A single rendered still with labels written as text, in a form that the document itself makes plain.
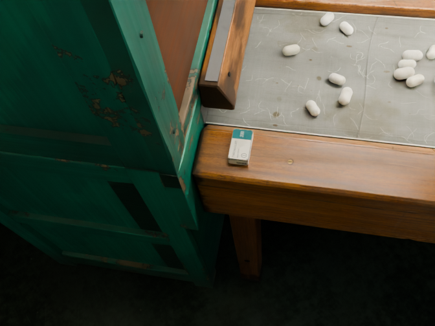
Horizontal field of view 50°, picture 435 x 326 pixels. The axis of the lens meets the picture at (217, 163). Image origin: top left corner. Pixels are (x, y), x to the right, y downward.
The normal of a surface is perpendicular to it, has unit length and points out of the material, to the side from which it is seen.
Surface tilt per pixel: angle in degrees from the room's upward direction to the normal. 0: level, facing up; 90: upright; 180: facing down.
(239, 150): 0
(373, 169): 0
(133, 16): 90
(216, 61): 0
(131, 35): 90
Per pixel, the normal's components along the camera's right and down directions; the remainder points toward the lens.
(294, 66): -0.09, -0.45
